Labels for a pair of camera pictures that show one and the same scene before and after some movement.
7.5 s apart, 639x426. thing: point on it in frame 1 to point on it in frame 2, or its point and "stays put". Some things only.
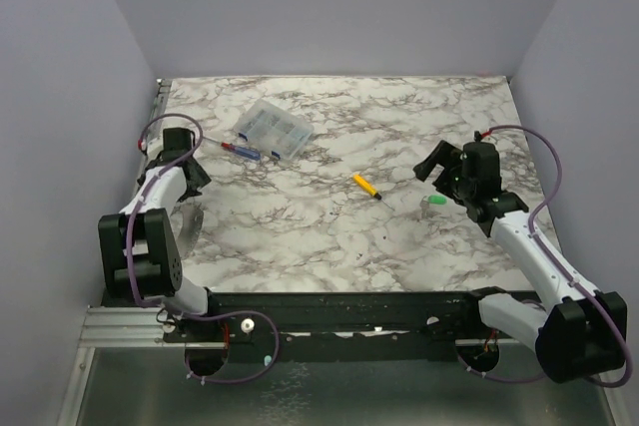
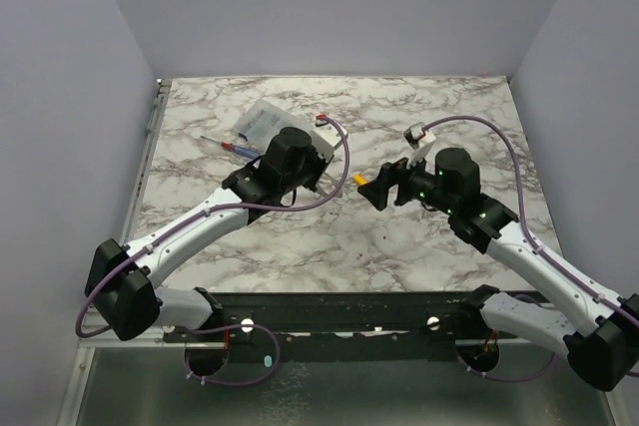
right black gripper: x=447 y=179 to x=400 y=183
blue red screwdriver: x=237 y=149 stays put
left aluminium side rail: x=162 y=88 stays put
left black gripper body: x=203 y=180 to x=314 y=167
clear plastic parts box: x=277 y=131 stays put
